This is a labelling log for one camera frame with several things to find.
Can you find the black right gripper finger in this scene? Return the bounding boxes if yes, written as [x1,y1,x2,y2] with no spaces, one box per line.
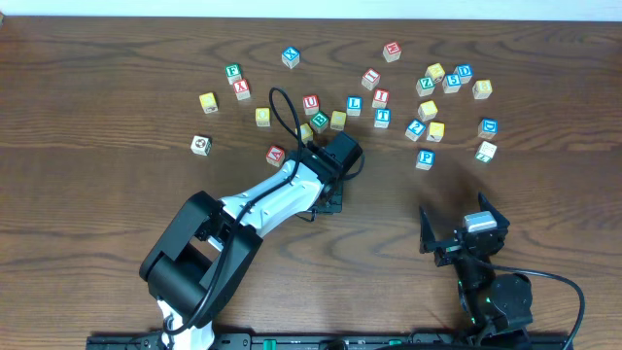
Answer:
[478,192,509,228]
[419,207,436,254]

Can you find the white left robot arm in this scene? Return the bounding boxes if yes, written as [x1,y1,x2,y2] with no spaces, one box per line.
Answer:
[139,132,363,349]

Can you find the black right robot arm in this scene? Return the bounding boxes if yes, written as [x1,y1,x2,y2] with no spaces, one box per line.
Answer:
[419,193,533,336]

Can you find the red A wooden block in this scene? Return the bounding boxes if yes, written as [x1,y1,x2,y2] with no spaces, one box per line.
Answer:
[265,146,286,167]

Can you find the yellow acorn wooden block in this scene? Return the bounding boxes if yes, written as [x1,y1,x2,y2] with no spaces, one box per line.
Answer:
[294,123,314,146]

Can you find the green white Z block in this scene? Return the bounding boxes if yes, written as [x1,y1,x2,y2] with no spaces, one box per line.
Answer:
[475,141,498,163]

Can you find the green B wooden block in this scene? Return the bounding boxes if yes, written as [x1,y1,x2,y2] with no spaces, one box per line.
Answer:
[309,111,329,134]

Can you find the yellow block beside B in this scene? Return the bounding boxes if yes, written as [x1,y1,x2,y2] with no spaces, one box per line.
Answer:
[330,111,347,131]

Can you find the blue P wooden block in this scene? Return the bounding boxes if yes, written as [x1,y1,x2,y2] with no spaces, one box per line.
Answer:
[415,150,435,170]

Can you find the blue D block right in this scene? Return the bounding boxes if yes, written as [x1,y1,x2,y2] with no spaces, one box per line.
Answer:
[478,119,499,140]

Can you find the blue d block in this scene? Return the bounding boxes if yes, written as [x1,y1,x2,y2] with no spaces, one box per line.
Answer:
[478,119,499,140]
[454,64,473,85]

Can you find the blue T wooden block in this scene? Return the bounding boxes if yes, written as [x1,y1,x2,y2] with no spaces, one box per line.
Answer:
[374,109,392,128]

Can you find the red U block centre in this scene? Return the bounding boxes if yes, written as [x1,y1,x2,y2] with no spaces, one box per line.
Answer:
[302,94,320,116]

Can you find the blue L wooden block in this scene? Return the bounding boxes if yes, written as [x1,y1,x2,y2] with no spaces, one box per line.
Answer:
[346,96,363,117]

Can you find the yellow O wooden block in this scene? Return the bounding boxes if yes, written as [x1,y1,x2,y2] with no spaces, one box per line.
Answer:
[255,108,270,127]

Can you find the blue 2 wooden block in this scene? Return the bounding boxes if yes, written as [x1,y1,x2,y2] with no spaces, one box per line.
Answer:
[405,119,426,142]

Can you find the yellow hammer wooden block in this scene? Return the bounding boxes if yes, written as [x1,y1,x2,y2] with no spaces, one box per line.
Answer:
[427,122,445,142]

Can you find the red I block lower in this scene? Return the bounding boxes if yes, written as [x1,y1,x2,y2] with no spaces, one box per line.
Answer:
[372,88,390,109]

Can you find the red i block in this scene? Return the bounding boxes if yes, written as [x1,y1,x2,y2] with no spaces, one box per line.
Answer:
[362,68,381,90]
[372,88,390,109]

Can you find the red I block upper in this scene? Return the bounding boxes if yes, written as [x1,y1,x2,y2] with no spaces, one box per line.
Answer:
[362,68,381,90]

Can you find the yellow block mid right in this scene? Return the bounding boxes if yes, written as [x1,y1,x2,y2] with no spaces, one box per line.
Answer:
[418,100,438,122]

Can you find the yellow 8 wooden block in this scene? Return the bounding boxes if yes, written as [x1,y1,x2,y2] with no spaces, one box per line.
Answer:
[472,80,493,100]

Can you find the soccer ball O wooden block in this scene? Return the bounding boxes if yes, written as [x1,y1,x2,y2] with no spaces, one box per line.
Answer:
[190,135,212,156]

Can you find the red X wooden block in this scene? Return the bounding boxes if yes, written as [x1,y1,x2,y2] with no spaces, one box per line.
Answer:
[232,79,251,100]

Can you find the green Z wooden block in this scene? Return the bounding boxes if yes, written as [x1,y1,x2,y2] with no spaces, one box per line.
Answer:
[416,77,435,97]

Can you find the blue 5 wooden block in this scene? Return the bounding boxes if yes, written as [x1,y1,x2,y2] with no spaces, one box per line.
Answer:
[442,74,462,93]

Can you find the blue X wooden block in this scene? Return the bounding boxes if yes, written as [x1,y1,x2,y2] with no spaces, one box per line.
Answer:
[281,47,300,69]

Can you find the yellow G wooden block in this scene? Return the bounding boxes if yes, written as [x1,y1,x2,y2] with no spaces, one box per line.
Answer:
[199,92,218,114]

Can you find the blue D block upper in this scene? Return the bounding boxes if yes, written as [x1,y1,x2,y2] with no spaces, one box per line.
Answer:
[454,64,473,85]

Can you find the green F wooden block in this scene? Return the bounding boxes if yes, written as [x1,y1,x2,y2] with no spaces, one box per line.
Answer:
[225,63,242,85]

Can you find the red block far back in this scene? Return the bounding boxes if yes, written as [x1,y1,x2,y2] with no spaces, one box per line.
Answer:
[383,42,402,62]

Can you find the yellow block behind Z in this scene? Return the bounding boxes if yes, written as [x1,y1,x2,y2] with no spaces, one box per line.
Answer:
[425,63,445,84]

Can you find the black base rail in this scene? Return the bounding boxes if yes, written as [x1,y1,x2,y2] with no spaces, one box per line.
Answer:
[86,331,566,350]

